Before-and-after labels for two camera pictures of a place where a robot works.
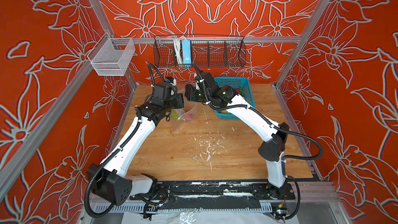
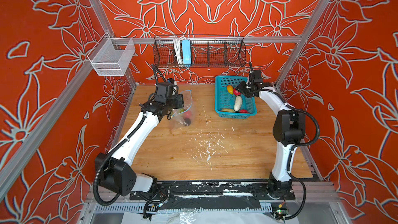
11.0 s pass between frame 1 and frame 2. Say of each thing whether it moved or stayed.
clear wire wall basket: stayed
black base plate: stayed
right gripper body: moved
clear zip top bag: moved
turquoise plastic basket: stayed
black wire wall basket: stayed
